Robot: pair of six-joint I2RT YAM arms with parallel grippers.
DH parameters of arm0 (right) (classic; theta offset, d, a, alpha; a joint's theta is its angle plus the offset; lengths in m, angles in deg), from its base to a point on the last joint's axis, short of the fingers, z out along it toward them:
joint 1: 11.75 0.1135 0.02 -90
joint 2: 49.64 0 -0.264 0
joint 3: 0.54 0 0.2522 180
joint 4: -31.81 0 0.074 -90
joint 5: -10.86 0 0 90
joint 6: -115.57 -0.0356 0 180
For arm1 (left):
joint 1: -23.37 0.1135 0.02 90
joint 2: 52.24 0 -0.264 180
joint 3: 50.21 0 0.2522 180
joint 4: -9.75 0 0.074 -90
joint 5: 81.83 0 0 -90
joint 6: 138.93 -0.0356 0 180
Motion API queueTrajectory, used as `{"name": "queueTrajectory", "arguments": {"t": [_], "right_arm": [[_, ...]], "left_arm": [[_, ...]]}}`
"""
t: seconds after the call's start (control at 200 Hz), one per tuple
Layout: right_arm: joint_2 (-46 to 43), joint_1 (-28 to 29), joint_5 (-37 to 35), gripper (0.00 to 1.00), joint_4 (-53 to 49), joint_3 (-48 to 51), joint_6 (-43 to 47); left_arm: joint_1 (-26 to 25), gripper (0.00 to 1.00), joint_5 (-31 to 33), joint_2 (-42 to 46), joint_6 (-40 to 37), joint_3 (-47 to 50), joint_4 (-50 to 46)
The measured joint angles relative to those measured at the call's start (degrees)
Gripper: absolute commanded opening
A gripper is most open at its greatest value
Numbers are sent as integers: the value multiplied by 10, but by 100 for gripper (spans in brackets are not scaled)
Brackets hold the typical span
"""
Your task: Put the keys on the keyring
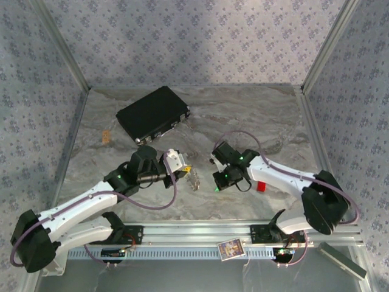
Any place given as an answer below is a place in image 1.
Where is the colourful playing card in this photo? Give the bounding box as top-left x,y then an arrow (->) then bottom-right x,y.
217,238 -> 246,262

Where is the aluminium frame post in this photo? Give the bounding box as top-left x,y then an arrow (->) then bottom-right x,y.
30,0 -> 92,91
300,0 -> 362,94

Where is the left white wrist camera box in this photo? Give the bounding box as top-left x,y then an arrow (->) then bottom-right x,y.
163,148 -> 187,173

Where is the black controller board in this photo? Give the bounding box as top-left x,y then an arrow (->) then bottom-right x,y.
272,248 -> 296,259
101,248 -> 126,259

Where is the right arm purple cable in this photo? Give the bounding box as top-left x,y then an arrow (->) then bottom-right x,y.
212,130 -> 361,268

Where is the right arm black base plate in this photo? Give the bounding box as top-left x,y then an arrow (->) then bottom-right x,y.
250,224 -> 306,244

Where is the grey plastic bracket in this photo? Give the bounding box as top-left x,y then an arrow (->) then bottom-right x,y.
42,252 -> 67,277

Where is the grey metal bar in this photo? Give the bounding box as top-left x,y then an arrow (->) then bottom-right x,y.
315,242 -> 368,280

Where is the left black controller board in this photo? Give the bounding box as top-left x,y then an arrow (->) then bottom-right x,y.
101,248 -> 126,259

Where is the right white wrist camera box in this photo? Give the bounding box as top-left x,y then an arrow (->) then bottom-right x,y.
210,153 -> 223,173

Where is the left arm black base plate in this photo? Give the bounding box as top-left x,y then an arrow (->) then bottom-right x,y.
103,225 -> 144,245

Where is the grey slotted cable duct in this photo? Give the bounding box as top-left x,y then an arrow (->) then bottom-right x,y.
65,246 -> 278,261

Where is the right black controller board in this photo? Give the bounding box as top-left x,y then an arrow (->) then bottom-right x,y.
272,248 -> 296,259

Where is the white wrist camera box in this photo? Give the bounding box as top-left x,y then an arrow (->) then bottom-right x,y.
210,153 -> 223,173
163,148 -> 187,173

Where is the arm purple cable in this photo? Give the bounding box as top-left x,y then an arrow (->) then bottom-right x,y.
10,151 -> 179,268
212,130 -> 361,268

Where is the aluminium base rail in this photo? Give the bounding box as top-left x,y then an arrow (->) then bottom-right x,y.
60,221 -> 365,248

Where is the aluminium table side rail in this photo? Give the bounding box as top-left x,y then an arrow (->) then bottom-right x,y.
38,88 -> 92,226
293,85 -> 346,221

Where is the black hard case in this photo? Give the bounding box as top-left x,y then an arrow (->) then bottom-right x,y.
115,85 -> 191,147

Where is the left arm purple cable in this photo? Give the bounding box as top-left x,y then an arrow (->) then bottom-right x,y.
10,151 -> 179,268

